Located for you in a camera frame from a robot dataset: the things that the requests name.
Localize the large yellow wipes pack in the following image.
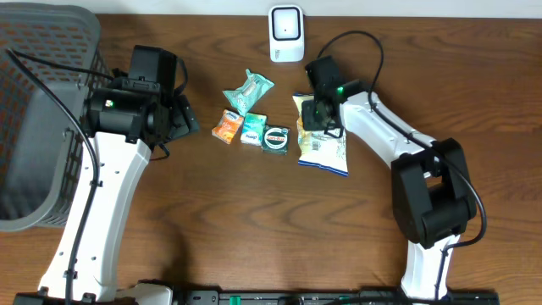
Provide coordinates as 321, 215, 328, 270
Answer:
292, 93, 348, 176

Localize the dark green round-label pack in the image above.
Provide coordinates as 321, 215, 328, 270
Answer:
262, 125, 290, 155

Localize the teal Kleenex tissue pack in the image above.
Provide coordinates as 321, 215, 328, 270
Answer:
241, 113, 267, 147

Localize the orange Kleenex tissue pack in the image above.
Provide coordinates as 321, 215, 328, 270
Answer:
212, 109, 244, 144

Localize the teal crinkled snack pack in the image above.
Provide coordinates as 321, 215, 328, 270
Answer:
223, 69, 274, 116

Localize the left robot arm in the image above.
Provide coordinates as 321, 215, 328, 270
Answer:
14, 89, 199, 304

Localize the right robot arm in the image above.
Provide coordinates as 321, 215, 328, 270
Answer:
293, 81, 484, 301

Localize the white barcode scanner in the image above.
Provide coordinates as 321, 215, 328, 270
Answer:
268, 4, 305, 63

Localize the dark grey plastic basket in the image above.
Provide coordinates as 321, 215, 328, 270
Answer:
1, 3, 108, 232

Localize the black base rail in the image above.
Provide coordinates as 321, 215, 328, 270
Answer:
139, 279, 501, 305

